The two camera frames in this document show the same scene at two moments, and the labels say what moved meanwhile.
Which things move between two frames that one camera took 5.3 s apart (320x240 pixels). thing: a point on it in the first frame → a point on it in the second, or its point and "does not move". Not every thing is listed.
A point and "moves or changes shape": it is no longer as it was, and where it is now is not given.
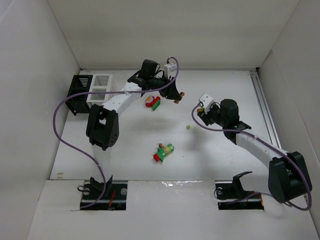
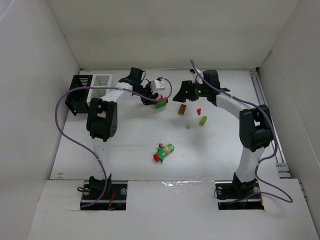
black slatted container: [80, 83] does not move
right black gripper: [205, 116] → [188, 89]
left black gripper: [169, 89] → [147, 95]
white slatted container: [100, 83] does not move
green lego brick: [155, 106] moves or changes shape
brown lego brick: [181, 94] moves or changes shape
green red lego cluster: [162, 150] does not move
